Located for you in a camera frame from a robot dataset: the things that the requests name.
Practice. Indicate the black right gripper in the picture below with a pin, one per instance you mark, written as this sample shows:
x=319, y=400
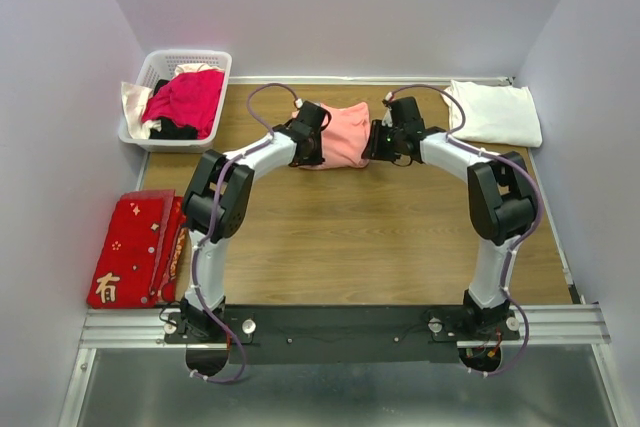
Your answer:
x=373, y=150

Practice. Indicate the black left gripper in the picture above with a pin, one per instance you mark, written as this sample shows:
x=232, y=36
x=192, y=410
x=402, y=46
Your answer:
x=316, y=158

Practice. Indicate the salmon pink t shirt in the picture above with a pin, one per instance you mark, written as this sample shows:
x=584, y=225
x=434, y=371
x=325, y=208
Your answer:
x=345, y=138

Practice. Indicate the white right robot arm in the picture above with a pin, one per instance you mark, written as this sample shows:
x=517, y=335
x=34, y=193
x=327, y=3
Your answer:
x=504, y=210

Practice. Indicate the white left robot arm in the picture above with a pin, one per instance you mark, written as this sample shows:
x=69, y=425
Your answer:
x=216, y=202

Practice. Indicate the folded white t shirt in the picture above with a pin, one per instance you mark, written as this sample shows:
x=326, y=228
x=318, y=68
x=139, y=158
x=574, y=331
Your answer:
x=490, y=114

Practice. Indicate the magenta t shirt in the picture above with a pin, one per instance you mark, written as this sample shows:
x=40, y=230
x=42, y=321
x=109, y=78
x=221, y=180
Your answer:
x=207, y=86

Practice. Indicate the black garment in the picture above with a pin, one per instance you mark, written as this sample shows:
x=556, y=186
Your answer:
x=174, y=106

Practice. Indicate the white plastic laundry basket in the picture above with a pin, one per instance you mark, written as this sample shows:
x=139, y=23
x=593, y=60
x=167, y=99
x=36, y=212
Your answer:
x=161, y=65

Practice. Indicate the cream white garment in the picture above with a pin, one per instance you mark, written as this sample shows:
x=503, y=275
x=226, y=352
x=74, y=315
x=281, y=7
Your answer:
x=134, y=100

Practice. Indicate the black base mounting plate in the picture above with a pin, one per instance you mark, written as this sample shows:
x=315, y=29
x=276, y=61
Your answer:
x=316, y=334

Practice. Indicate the red printed cloth bag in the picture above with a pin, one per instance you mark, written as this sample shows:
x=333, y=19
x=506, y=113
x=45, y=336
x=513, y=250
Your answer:
x=137, y=267

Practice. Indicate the aluminium frame rail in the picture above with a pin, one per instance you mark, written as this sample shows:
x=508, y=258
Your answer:
x=127, y=375

